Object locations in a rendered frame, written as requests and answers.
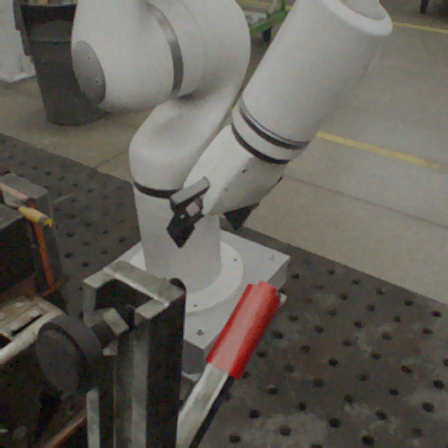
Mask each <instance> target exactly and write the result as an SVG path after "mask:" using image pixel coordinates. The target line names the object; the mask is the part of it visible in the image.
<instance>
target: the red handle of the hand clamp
mask: <svg viewBox="0 0 448 448"><path fill-rule="evenodd" d="M276 293H277V289H276V288H275V287H273V286H272V285H270V284H268V283H266V282H264V281H259V283H258V284H257V286H256V285H254V284H250V283H248V284H247V286H246V288H245V290H244V291H243V293H242V295H241V297H240V299H239V300H238V302H237V304H236V306H235V307H234V309H233V311H232V313H231V314H230V316H229V318H228V320H227V322H226V323H225V325H224V327H223V329H222V330H221V332H220V334H219V336H218V337H217V339H216V341H215V343H214V345H213V346H212V348H211V350H210V352H209V353H208V354H207V356H206V358H205V359H204V360H205V361H207V363H206V365H205V367H204V369H203V370H202V372H201V374H200V376H199V377H198V379H197V381H196V383H195V384H194V385H195V386H194V388H193V390H192V392H191V393H190V395H189V397H188V399H187V400H186V402H185V404H184V406H183V408H182V409H181V411H180V413H179V419H178V432H177V446H176V448H198V447H199V445H200V443H201V441H202V440H203V438H204V436H205V434H206V432H207V429H208V428H209V426H210V424H211V422H212V420H213V418H214V417H215V415H216V413H217V411H218V409H219V407H220V406H221V404H222V402H223V400H224V398H225V396H226V395H227V393H228V391H229V389H230V387H231V385H232V383H233V382H234V380H235V379H237V380H239V378H240V377H241V375H242V373H243V371H244V369H245V367H246V366H247V364H248V362H249V360H250V358H251V356H252V355H253V354H254V352H255V350H256V348H257V346H258V344H259V342H260V341H261V339H262V337H263V335H264V333H265V331H266V330H267V328H268V326H269V324H270V322H271V320H272V318H273V317H274V315H275V313H276V311H277V309H278V307H279V306H280V304H281V301H280V300H279V299H278V298H277V297H276V296H275V295H276Z"/></svg>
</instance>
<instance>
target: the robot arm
mask: <svg viewBox="0 0 448 448"><path fill-rule="evenodd" d="M392 29H393V25H392V21H391V19H390V17H389V15H388V14H387V12H386V11H385V10H384V8H383V7H382V6H381V5H380V4H379V0H296V2H295V3H294V5H293V7H292V9H291V10H290V12H289V14H288V16H287V17H286V19H285V21H284V23H283V24H282V26H281V28H280V30H279V31H278V33H277V35H276V37H275V38H274V40H273V42H272V44H271V45H270V46H269V48H268V50H267V51H266V53H265V55H264V57H263V58H262V60H261V62H260V64H259V65H258V67H257V69H256V71H255V72H254V74H253V76H252V78H251V79H250V81H249V83H248V85H247V86H246V88H245V90H244V92H243V93H242V95H241V97H240V99H239V100H238V102H237V104H236V105H235V107H234V109H233V111H232V122H231V125H230V126H225V127H224V128H223V129H222V130H221V131H220V132H219V129H220V127H221V126H222V124H223V122H224V120H225V118H226V116H227V114H228V112H229V110H230V108H231V106H232V104H233V102H234V100H235V98H236V96H237V94H238V92H239V89H240V87H241V85H242V82H243V80H244V77H245V74H246V71H247V67H248V63H249V57H250V35H249V30H248V25H247V22H246V19H245V16H244V14H243V12H242V10H241V9H240V7H239V6H238V4H237V3H236V2H235V1H234V0H147V1H146V0H78V4H77V9H76V14H75V20H74V26H73V32H72V60H73V70H74V72H75V75H76V78H77V81H78V82H79V84H80V88H81V90H82V91H83V93H84V95H85V96H86V97H87V98H88V100H89V101H90V102H91V103H92V104H94V105H95V106H96V107H98V108H100V109H102V110H104V111H106V112H109V113H113V114H132V113H137V112H140V111H144V110H146V109H149V108H152V107H155V106H157V107H156V108H155V110H154V111H153V112H152V114H151V115H150V116H149V118H148V119H147V120H146V121H145V123H144V124H143V125H142V126H141V128H140V129H139V130H138V132H137V133H136V135H135V136H134V138H133V140H132V142H131V144H130V148H129V161H130V169H131V176H132V182H133V188H134V194H135V200H136V206H137V213H138V219H139V226H140V232H141V239H142V245H143V249H142V250H141V251H140V252H138V253H137V254H136V255H135V256H134V257H133V258H132V260H131V261H130V263H131V264H133V265H135V266H137V267H139V268H141V269H143V270H145V271H147V272H149V273H151V274H153V275H155V276H156V277H157V278H165V279H166V280H167V281H168V280H169V279H171V278H174V277H175V278H179V279H180V280H181V281H182V282H183V283H184V285H185V287H186V292H187V293H186V309H185V317H187V316H194V315H198V314H203V313H206V312H208V311H211V310H214V309H216V308H217V307H219V306H221V305H223V304H224V303H226V302H227V301H228V300H230V299H231V298H232V297H233V296H234V295H235V294H236V292H237V291H238V289H239V287H240V285H241V283H242V280H243V265H242V261H241V259H240V257H239V255H238V254H237V253H236V251H235V250H234V249H233V248H231V247H230V246H229V245H227V244H226V243H224V242H222V241H220V237H219V218H218V214H220V213H222V214H223V216H224V217H225V218H226V220H227V221H228V222H229V224H230V225H231V227H232V228H233V229H234V230H239V229H240V227H241V226H242V225H243V223H244V222H245V221H246V219H247V218H248V216H249V215H250V214H251V212H252V210H251V209H250V208H252V209H255V208H256V207H258V206H259V204H260V202H259V201H260V200H262V199H263V198H264V197H265V196H266V195H269V193H270V191H271V189H272V188H273V187H274V186H275V185H276V184H278V183H279V182H280V181H281V180H282V179H283V177H282V175H281V174H282V173H283V171H284V169H285V168H286V166H287V164H288V163H289V162H290V161H291V160H292V159H295V158H297V157H299V156H300V155H301V154H302V153H303V151H304V150H306V149H307V148H308V147H309V145H310V142H311V140H312V139H314V137H315V136H316V135H317V133H318V132H319V131H320V129H321V128H322V127H323V125H324V124H325V122H326V121H327V120H328V118H329V117H330V116H331V114H332V113H333V112H334V110H335V109H336V108H337V106H338V105H339V104H340V102H341V101H342V99H343V98H344V97H345V95H346V94H347V93H348V91H349V90H350V89H351V88H352V87H353V86H354V85H355V84H356V83H358V82H359V81H361V80H362V79H364V78H365V77H366V76H367V75H369V73H370V72H371V71H372V70H374V68H375V67H376V65H377V63H378V61H379V58H380V54H381V49H382V45H383V44H384V42H385V41H386V40H387V38H388V37H389V36H390V34H391V32H392ZM218 132H219V134H218ZM217 134H218V135H217Z"/></svg>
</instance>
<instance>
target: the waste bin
mask: <svg viewBox="0 0 448 448"><path fill-rule="evenodd" d="M13 1H14V2H13V6H12V10H13V18H14V25H15V30H16V31H20V37H21V42H22V46H23V50H24V55H25V56H32V59H33V63H34V67H35V69H34V71H35V75H36V79H37V83H38V87H39V91H40V95H41V98H42V102H43V106H44V110H45V114H46V117H47V118H48V119H49V120H50V121H52V122H54V123H58V124H63V125H77V124H84V123H88V122H92V121H95V120H97V119H99V118H100V117H102V116H103V115H104V114H105V112H106V111H104V110H102V109H100V108H98V107H96V106H95V105H94V104H92V103H91V102H90V101H89V100H88V98H87V97H86V96H85V95H84V93H83V91H82V90H81V88H80V84H79V82H78V81H77V78H76V75H75V72H74V70H73V60H72V32H73V26H74V20H75V14H76V9H77V4H78V0H13Z"/></svg>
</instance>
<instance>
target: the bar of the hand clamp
mask: <svg viewBox="0 0 448 448"><path fill-rule="evenodd" d="M186 293H187V292H186V287H185V285H184V283H183V282H182V281H181V280H180V279H179V278H175V277H174V278H171V279H169V280H168V281H167V280H166V279H165V278H157V277H156V276H155V275H153V274H151V273H149V272H147V271H145V270H143V269H141V268H139V267H137V266H135V265H133V264H131V263H129V262H127V261H125V260H119V261H117V262H115V263H113V264H111V265H109V266H107V267H105V268H104V269H103V270H102V271H100V272H98V273H96V274H94V275H92V276H90V277H88V278H86V279H85V280H84V281H83V313H84V323H83V322H82V321H80V320H78V319H75V318H73V317H71V316H69V315H65V314H62V315H58V316H56V317H54V318H53V319H51V320H49V321H47V322H45V323H44V324H42V325H41V326H40V328H39V330H38V334H37V340H36V355H37V358H38V362H39V364H40V366H41V368H42V370H43V372H44V374H45V375H46V376H47V378H48V379H49V380H50V382H51V383H52V384H53V385H54V386H56V387H58V388H59V389H61V390H62V391H65V392H70V393H72V394H75V395H78V396H84V395H86V394H87V404H88V435H89V448H176V446H177V432H178V419H179V405H180V391H181V377H182V363H183V352H182V350H183V337H184V323H185V309H186Z"/></svg>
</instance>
